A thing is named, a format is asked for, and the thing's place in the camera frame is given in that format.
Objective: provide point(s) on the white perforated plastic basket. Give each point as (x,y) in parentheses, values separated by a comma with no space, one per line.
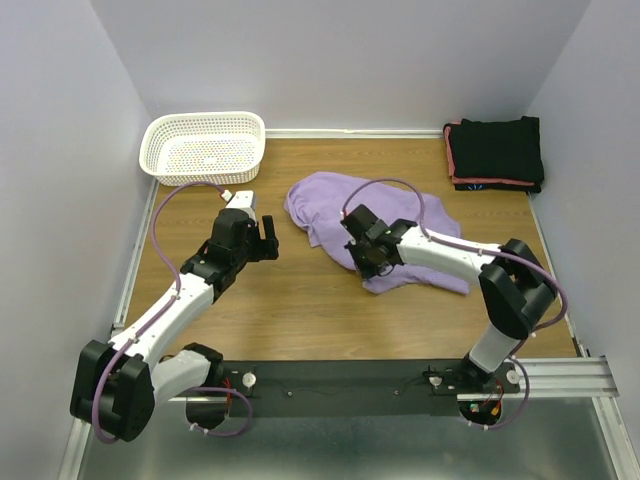
(225,148)

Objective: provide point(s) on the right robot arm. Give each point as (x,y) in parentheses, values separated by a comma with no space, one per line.
(517,291)

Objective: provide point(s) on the purple t-shirt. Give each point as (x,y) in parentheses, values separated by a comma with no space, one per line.
(314,204)

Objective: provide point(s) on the black folded t-shirt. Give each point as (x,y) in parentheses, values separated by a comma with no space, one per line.
(500,149)
(536,188)

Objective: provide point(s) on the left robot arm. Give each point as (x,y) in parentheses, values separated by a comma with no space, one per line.
(119,383)

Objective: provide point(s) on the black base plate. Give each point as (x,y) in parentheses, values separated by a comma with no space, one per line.
(351,388)

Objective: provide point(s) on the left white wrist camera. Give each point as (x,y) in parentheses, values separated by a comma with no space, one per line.
(244,200)

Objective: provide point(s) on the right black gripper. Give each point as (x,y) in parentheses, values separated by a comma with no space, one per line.
(365,271)

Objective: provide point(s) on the black folded t-shirt bottom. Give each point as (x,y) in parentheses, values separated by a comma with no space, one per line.
(536,188)

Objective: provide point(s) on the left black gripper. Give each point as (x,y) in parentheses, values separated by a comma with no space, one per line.
(266,249)

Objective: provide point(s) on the red folded t-shirt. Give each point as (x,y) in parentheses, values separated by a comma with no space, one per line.
(467,182)

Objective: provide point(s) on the black folded t-shirt top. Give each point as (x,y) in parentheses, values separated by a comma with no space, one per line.
(500,149)

